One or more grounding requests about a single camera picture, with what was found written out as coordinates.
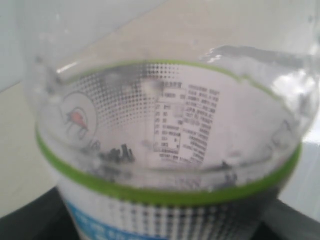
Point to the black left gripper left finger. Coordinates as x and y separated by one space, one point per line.
45 218

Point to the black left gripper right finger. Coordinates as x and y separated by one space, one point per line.
282 222

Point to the clear plastic lime drink bottle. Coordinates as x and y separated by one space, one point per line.
170 119

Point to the white plastic tray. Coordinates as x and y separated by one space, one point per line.
302 193

